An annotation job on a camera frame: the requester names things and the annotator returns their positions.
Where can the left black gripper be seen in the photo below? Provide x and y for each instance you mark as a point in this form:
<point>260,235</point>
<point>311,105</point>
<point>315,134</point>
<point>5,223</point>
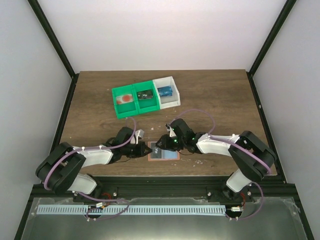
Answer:
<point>142,146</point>

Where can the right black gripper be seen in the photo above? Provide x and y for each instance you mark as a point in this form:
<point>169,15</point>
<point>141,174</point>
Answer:
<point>165,143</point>

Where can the black VIP card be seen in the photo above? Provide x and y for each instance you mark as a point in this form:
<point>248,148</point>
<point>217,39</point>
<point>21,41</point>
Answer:
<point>145,96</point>

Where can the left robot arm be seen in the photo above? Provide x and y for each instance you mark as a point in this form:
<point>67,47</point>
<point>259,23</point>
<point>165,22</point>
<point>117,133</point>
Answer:
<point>60,171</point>

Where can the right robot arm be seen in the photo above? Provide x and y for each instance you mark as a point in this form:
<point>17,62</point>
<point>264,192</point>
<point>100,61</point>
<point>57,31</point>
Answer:
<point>253,157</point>

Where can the black card in bin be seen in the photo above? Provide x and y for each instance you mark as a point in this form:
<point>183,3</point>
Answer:
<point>145,95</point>

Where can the red white card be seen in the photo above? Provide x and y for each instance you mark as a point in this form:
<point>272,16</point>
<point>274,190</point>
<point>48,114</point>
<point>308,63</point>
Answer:
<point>124,99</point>

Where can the middle green bin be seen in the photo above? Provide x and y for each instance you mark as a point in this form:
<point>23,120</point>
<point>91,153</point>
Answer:
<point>143,91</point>

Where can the green bin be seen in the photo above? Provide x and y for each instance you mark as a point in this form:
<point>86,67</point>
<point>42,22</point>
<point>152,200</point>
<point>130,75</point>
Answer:
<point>143,91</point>
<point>125,110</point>

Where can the white bin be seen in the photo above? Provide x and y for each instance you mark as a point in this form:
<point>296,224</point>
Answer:
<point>169,101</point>

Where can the left green bin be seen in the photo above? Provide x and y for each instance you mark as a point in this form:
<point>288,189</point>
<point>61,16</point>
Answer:
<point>125,110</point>

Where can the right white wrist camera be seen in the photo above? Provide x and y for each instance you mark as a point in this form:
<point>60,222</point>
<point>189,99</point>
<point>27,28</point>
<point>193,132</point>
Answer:
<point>170,131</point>

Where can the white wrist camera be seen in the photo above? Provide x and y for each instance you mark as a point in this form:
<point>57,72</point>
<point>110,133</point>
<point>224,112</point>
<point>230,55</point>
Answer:
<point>137,135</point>
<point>170,131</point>

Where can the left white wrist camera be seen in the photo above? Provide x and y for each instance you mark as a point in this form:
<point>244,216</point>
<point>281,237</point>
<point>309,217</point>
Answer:
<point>137,135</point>

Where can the black aluminium front rail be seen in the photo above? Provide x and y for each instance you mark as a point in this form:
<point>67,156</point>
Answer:
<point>130,187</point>

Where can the light blue slotted cable duct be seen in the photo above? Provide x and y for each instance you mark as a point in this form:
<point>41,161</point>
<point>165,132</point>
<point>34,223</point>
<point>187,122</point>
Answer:
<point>150,210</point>

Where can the left black frame post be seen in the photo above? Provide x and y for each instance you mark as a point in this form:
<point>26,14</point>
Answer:
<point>44,22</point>

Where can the black frame post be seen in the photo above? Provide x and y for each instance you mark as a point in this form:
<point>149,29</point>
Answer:
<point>280,20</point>
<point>44,22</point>

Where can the right black frame post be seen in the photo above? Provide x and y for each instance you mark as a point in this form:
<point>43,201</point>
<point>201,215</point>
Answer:
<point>280,20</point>

